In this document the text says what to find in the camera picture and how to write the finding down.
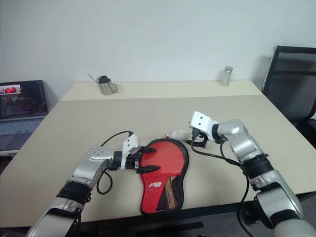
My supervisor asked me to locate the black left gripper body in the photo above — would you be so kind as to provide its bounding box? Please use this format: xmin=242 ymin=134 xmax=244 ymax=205
xmin=125 ymin=147 xmax=144 ymax=171

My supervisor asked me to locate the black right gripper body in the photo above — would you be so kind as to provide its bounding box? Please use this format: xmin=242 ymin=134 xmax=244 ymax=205
xmin=190 ymin=126 xmax=210 ymax=143

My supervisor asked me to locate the red table tennis paddle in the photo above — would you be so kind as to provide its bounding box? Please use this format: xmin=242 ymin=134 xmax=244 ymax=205
xmin=142 ymin=141 xmax=186 ymax=208

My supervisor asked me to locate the black and red paddle case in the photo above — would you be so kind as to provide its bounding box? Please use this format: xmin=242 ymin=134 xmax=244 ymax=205
xmin=139 ymin=134 xmax=190 ymax=215

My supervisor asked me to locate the white ping pong ball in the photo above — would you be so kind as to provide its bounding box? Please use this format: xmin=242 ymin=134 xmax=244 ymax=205
xmin=171 ymin=129 xmax=189 ymax=142

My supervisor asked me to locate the steel cylinder shaker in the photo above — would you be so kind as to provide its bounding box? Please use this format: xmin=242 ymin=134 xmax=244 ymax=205
xmin=221 ymin=66 xmax=234 ymax=87

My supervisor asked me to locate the small metal watering can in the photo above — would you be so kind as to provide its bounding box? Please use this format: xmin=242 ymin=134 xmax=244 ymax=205
xmin=87 ymin=73 xmax=119 ymax=96

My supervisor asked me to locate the black mesh office chair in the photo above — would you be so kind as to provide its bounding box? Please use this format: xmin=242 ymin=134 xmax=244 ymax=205
xmin=261 ymin=45 xmax=316 ymax=150

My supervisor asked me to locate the open laptop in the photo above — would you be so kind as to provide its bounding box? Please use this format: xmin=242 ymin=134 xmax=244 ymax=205
xmin=0 ymin=79 xmax=49 ymax=152

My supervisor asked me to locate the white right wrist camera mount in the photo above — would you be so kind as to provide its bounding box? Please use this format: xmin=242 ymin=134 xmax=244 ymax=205
xmin=189 ymin=111 xmax=220 ymax=143

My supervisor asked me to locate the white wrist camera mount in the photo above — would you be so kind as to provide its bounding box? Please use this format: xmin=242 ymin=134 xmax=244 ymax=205
xmin=189 ymin=111 xmax=220 ymax=143
xmin=121 ymin=133 xmax=142 ymax=156

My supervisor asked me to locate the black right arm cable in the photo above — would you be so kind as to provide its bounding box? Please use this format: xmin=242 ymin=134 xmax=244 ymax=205
xmin=190 ymin=138 xmax=250 ymax=237

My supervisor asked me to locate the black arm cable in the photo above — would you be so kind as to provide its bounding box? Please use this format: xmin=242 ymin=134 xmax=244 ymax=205
xmin=96 ymin=130 xmax=132 ymax=196
xmin=190 ymin=138 xmax=250 ymax=237

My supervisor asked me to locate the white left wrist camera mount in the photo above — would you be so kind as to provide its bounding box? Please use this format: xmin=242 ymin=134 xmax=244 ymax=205
xmin=121 ymin=133 xmax=142 ymax=156

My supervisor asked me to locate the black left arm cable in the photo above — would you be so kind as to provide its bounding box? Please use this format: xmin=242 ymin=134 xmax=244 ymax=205
xmin=96 ymin=130 xmax=132 ymax=196

